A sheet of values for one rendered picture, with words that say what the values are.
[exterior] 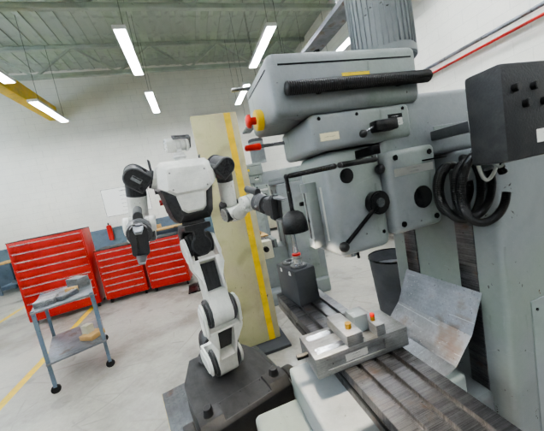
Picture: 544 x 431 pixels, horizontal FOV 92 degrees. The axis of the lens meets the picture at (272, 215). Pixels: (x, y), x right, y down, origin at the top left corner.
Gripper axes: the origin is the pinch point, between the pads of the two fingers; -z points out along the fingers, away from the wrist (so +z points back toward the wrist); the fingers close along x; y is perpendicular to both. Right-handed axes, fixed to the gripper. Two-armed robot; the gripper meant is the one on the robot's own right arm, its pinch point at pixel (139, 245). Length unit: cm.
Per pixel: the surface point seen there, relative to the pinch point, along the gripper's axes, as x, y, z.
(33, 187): -134, -290, 936
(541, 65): 52, 86, -58
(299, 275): -33, 70, 9
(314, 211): 13, 50, -25
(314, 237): 5, 50, -27
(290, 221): 14, 38, -32
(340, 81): 49, 51, -32
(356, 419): -44, 51, -52
